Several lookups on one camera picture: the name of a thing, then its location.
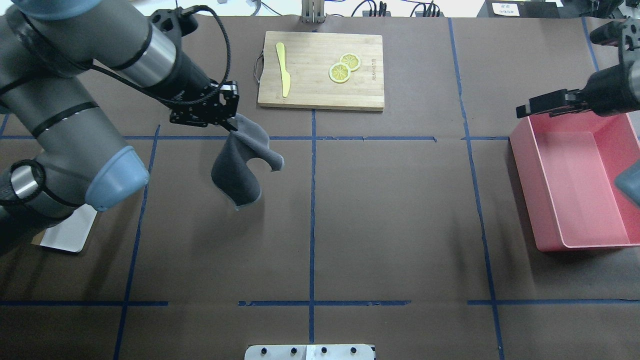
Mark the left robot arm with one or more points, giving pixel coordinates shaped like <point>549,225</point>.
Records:
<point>45,45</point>

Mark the pink plastic bin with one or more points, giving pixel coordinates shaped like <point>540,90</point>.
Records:
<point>567,166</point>

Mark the lemon slice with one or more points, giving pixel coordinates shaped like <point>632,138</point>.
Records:
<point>351,60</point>
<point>339,73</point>

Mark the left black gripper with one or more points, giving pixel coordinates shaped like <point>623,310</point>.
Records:
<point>184,80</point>

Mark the wooden cutting board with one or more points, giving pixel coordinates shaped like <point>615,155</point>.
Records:
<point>309,56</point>

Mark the lemon slice near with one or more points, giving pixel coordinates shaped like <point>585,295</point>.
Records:
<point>339,73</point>

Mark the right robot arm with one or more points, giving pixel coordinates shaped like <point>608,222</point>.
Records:
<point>603,105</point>

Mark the yellow plastic knife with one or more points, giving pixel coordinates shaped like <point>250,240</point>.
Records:
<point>284,74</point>

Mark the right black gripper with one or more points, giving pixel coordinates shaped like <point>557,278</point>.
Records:
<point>606,91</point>

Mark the grey cloth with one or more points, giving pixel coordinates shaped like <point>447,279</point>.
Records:
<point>230,172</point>

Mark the aluminium frame post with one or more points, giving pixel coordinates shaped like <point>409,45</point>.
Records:
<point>313,11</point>

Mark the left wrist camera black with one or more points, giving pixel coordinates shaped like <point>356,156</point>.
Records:
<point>178,22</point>

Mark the lemon slice far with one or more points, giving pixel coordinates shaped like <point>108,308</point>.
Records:
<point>351,60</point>

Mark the black adapter box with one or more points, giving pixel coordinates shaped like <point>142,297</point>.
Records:
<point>528,9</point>

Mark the white rack tray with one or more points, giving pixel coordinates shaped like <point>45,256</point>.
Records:
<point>71,234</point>

